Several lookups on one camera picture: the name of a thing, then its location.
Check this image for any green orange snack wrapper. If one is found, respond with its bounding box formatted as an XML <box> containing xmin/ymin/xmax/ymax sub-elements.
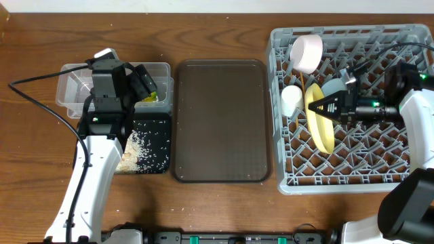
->
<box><xmin>142</xmin><ymin>91</ymin><xmax>159</xmax><ymax>102</ymax></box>

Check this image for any light blue bowl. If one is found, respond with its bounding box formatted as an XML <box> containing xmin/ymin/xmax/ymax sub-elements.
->
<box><xmin>321</xmin><ymin>78</ymin><xmax>347</xmax><ymax>97</ymax></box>

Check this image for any yellow plate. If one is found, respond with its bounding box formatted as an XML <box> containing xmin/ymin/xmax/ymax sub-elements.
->
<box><xmin>304</xmin><ymin>83</ymin><xmax>335</xmax><ymax>154</ymax></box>

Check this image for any cream white cup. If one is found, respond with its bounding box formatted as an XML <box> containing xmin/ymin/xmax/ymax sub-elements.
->
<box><xmin>281</xmin><ymin>85</ymin><xmax>304</xmax><ymax>117</ymax></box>

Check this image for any wooden chopstick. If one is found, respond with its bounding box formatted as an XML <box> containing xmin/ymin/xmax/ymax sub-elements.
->
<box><xmin>290</xmin><ymin>71</ymin><xmax>300</xmax><ymax>139</ymax></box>
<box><xmin>299</xmin><ymin>71</ymin><xmax>305</xmax><ymax>101</ymax></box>

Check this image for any white bowl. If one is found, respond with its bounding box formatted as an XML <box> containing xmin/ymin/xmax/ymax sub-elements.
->
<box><xmin>290</xmin><ymin>35</ymin><xmax>323</xmax><ymax>74</ymax></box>

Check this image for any rice pile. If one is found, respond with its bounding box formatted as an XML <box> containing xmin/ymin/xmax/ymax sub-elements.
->
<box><xmin>115</xmin><ymin>119</ymin><xmax>171</xmax><ymax>174</ymax></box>

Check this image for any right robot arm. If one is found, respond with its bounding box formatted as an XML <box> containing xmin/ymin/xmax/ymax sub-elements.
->
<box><xmin>305</xmin><ymin>62</ymin><xmax>433</xmax><ymax>243</ymax></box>

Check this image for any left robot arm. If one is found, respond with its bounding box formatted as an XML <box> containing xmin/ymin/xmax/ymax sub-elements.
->
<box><xmin>43</xmin><ymin>59</ymin><xmax>157</xmax><ymax>243</ymax></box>

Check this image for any grey plastic dishwasher rack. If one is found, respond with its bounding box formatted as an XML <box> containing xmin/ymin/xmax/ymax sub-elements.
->
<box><xmin>266</xmin><ymin>24</ymin><xmax>433</xmax><ymax>195</ymax></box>

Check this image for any clear plastic bin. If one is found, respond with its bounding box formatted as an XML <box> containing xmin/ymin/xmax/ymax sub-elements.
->
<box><xmin>56</xmin><ymin>62</ymin><xmax>174</xmax><ymax>119</ymax></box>

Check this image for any black plastic tray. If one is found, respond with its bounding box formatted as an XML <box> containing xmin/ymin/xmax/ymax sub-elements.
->
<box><xmin>72</xmin><ymin>112</ymin><xmax>172</xmax><ymax>176</ymax></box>

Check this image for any dark brown serving tray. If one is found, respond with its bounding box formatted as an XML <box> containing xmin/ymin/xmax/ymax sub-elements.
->
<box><xmin>170</xmin><ymin>60</ymin><xmax>273</xmax><ymax>184</ymax></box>

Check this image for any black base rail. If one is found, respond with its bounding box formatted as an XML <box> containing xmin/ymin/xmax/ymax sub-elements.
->
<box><xmin>142</xmin><ymin>230</ymin><xmax>340</xmax><ymax>244</ymax></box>

